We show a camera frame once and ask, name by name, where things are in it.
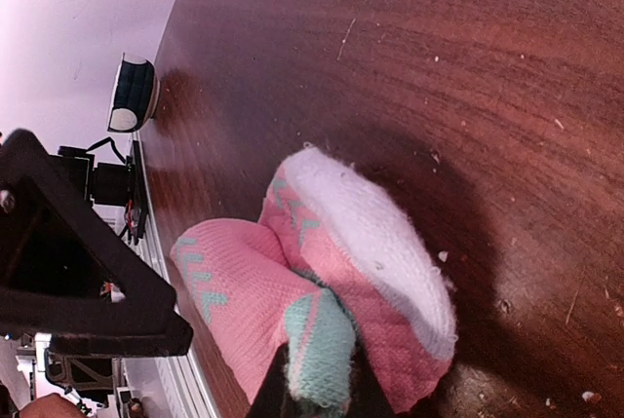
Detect pink patterned sock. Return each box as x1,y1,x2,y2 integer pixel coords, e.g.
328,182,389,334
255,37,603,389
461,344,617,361
170,146,457,417

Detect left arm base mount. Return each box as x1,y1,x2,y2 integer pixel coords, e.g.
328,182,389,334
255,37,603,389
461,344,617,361
52,136,149,245

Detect aluminium front rail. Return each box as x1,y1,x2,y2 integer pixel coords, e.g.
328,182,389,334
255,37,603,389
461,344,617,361
116,132,222,417

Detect person in background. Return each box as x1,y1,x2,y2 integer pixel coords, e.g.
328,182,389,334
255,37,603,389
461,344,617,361
14,393,86,418

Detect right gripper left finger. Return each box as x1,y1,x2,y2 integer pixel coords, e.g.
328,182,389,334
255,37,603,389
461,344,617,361
248,344,293,418

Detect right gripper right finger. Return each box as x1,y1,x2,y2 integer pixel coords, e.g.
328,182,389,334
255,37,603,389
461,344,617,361
348,340,395,418

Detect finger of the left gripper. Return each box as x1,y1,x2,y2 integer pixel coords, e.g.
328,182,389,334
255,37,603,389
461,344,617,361
1,130,176,358

